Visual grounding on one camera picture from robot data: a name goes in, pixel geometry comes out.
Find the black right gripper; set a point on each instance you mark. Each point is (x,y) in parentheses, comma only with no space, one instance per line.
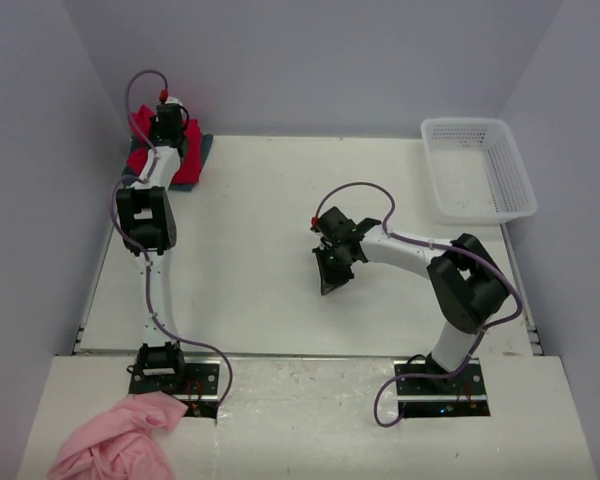
(333,259)

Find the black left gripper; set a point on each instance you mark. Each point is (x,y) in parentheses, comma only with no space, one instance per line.
(167,116)

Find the red t shirt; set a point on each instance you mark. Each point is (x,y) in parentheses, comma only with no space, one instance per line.
(143,127)

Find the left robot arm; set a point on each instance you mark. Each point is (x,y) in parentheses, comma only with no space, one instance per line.
(143,217)

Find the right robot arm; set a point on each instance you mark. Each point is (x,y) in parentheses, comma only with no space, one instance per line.
(468,286)

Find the folded grey-blue t shirt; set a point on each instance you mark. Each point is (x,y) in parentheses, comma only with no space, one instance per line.
(188,176)

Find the white plastic basket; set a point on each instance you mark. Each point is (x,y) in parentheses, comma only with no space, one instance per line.
(476,171)

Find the pink t shirt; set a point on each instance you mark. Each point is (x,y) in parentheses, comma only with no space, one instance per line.
(118,443)

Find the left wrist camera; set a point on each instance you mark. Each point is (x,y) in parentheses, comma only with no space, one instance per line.
(166,98)

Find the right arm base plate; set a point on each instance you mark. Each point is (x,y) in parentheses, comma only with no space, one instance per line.
(462,396)

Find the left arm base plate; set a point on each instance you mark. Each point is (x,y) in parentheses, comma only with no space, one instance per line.
(197,387)

